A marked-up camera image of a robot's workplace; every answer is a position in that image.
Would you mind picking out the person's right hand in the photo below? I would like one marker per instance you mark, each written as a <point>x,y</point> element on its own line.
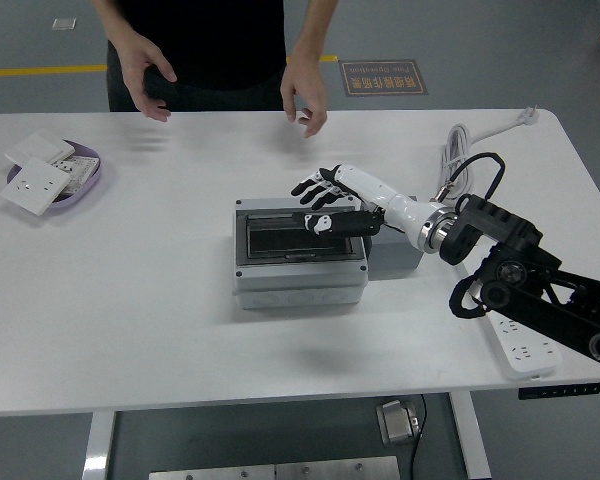
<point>135,65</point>

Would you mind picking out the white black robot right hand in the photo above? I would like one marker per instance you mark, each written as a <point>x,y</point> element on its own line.
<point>405,212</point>

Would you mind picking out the person's left hand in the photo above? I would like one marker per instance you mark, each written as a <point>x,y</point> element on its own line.
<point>307,80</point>

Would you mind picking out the grey junction box with lid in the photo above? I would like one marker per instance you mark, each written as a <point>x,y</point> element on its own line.
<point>300,285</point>

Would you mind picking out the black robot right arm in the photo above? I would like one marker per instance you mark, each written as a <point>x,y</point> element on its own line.
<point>530,295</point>

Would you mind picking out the person's right forearm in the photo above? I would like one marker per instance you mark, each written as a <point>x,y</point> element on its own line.
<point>111,20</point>

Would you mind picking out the person's left forearm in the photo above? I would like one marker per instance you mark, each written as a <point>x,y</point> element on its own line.
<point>316,22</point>

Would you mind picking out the grey cube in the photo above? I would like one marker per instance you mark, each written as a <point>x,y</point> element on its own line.
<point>395,256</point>

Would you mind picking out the metal floor socket box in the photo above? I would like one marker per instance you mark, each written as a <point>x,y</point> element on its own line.
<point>397,422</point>

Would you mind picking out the brown floor sign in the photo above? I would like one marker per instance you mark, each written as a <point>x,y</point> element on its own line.
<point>384,78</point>

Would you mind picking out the person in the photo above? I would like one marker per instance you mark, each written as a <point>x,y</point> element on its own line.
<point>210,40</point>

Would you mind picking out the metal floor cover plate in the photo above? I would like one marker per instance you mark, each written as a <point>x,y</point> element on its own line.
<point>63,24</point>

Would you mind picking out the yellow floor tape line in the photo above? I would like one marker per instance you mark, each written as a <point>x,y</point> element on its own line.
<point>40,71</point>

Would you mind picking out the socket panel with printed label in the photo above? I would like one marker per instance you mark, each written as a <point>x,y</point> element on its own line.
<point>82,170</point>

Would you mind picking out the purple tray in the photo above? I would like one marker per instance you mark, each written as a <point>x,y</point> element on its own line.
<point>87,182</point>

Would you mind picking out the white power strip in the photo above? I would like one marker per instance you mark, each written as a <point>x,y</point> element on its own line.
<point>525,356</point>

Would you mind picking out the black table control panel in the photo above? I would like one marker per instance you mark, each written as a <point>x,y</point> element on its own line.
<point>560,390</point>

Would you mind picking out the white table leg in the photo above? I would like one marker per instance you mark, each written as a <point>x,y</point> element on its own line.
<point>97,450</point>
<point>472,440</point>

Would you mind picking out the white switch plate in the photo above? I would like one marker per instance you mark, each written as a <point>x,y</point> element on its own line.
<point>37,147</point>

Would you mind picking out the white wall socket plate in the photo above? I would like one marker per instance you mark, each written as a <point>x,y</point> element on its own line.
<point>35,186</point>

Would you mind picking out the metal base plate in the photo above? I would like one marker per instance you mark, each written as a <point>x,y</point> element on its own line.
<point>280,470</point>

